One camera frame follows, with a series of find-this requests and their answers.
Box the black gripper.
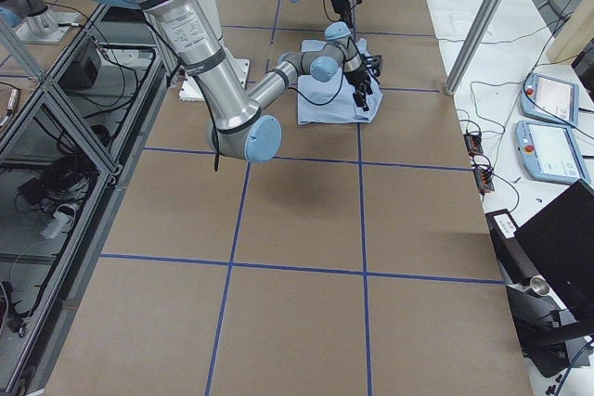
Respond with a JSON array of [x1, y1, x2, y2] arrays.
[[331, 0, 353, 25], [345, 69, 372, 112]]

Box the light blue t-shirt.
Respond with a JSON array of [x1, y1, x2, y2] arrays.
[[295, 38, 385, 126]]

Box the brown paper table cover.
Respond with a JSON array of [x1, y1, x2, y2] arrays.
[[45, 0, 531, 395]]

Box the near teach pendant tablet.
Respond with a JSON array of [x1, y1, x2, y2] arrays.
[[515, 120, 591, 185]]

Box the teach pendant tablet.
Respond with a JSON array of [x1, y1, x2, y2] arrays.
[[521, 72, 579, 127], [515, 120, 591, 185]]

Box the far teach pendant tablet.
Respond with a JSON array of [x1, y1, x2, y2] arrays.
[[521, 72, 579, 127]]

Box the aluminium frame post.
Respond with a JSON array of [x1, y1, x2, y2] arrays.
[[445, 0, 502, 96]]

